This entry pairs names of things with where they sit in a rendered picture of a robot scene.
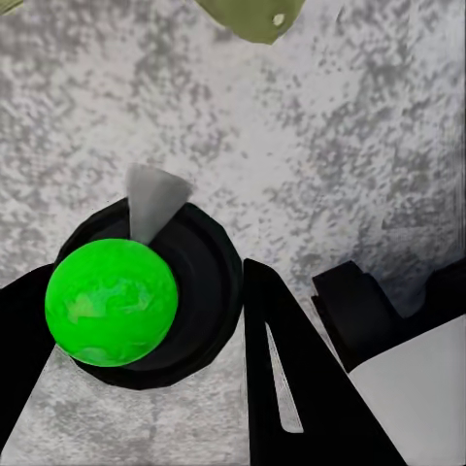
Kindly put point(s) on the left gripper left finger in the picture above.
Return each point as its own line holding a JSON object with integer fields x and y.
{"x": 25, "y": 343}

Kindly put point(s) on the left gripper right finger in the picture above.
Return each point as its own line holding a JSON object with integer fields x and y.
{"x": 338, "y": 427}

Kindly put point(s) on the insectifuge atomizer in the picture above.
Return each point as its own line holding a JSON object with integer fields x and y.
{"x": 149, "y": 290}

